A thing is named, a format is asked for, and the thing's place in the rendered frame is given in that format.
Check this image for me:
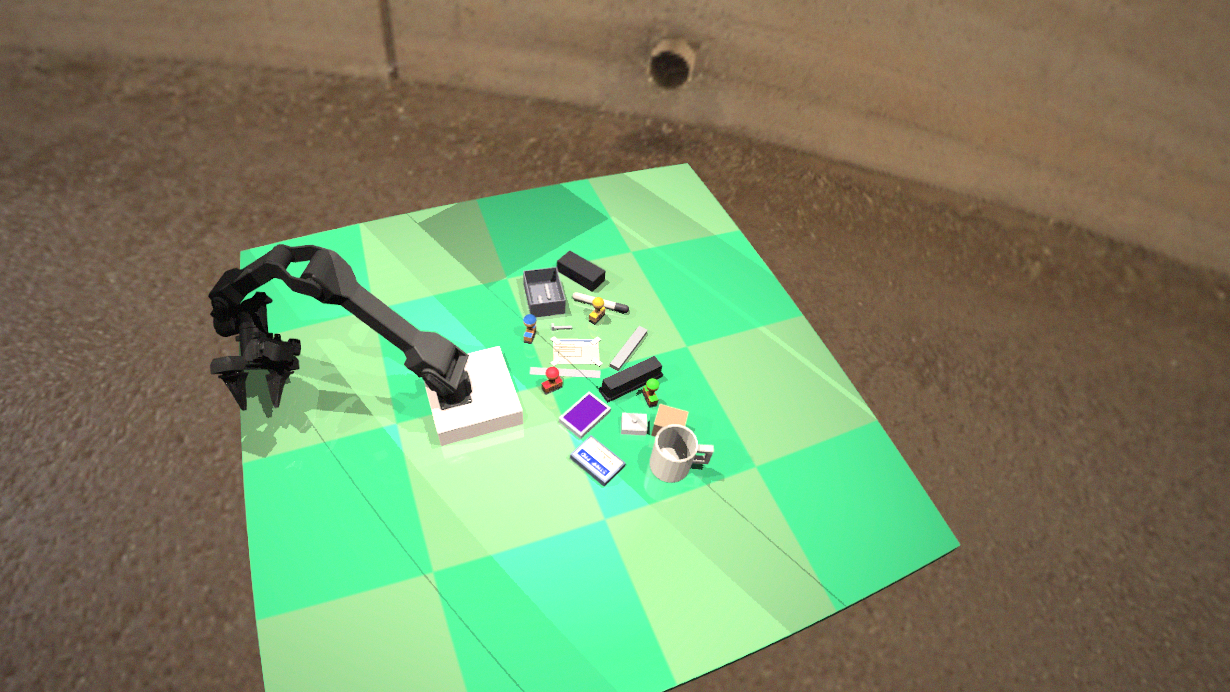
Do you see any tan box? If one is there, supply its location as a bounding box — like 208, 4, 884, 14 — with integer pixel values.
651, 404, 688, 436

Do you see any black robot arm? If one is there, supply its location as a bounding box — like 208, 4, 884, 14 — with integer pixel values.
208, 245, 472, 411

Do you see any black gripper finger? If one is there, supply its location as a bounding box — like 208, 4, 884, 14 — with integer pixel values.
264, 371, 294, 408
218, 372, 248, 411

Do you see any beige mug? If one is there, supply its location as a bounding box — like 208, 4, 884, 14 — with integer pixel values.
649, 424, 713, 483

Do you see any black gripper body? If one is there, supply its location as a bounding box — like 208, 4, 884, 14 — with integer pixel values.
210, 327, 300, 375

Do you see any yellow stamp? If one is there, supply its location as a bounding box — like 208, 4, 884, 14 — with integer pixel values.
589, 297, 606, 324

